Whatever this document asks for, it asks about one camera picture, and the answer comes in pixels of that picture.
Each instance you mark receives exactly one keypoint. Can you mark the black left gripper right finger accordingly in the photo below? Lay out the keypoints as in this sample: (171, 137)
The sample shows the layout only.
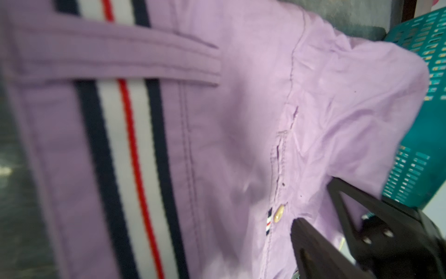
(387, 239)

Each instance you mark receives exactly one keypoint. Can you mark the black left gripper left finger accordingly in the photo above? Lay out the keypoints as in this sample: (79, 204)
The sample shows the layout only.
(317, 258)

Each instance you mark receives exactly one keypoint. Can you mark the teal plastic basket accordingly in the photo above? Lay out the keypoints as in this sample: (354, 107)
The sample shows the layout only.
(420, 164)

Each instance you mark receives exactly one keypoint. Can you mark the purple pants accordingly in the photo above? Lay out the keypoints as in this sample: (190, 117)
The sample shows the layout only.
(181, 139)

